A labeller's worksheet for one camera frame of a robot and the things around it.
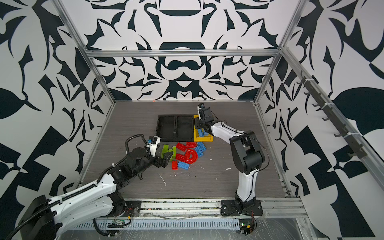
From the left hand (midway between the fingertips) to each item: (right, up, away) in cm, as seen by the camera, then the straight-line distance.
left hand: (166, 147), depth 78 cm
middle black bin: (+8, +7, +29) cm, 31 cm away
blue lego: (+9, -13, +9) cm, 18 cm away
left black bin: (-5, +7, +27) cm, 29 cm away
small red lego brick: (+3, -12, +9) cm, 15 cm away
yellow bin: (+23, +2, +19) cm, 30 cm away
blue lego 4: (+18, -6, +15) cm, 24 cm away
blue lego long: (+22, +4, +21) cm, 31 cm away
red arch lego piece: (+13, -9, +14) cm, 20 cm away
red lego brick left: (+6, -3, +16) cm, 18 cm away
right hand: (+17, +14, +19) cm, 29 cm away
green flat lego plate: (-3, -4, +15) cm, 16 cm away
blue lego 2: (+19, +6, +21) cm, 29 cm away
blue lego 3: (+19, -3, +17) cm, 25 cm away
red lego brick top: (+13, -2, +18) cm, 22 cm away
